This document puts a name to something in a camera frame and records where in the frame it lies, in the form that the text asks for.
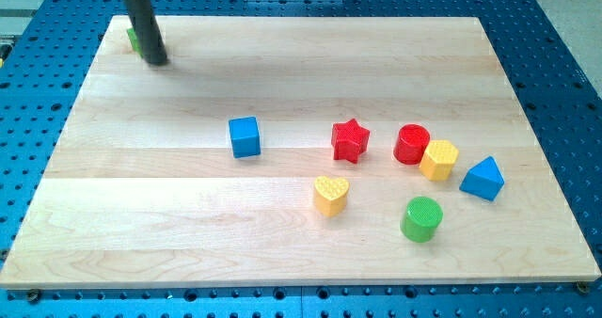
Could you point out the yellow heart block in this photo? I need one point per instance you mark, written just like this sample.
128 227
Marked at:
330 195

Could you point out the light wooden board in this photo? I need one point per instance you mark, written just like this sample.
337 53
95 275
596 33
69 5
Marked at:
143 190

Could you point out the red star block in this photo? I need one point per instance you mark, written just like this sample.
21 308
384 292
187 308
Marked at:
349 140

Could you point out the blue cube block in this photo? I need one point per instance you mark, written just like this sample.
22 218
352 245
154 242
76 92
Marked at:
244 137

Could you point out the red cylinder block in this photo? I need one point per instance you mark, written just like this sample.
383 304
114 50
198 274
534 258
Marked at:
411 143

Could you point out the yellow hexagon block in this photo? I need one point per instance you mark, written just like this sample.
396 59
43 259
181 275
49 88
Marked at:
438 160

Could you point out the green cylinder block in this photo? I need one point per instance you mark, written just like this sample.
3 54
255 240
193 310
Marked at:
422 217

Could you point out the blue triangle block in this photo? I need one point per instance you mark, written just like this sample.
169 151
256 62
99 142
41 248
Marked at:
484 180

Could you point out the green block behind stick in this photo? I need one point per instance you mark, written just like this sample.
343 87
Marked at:
133 41

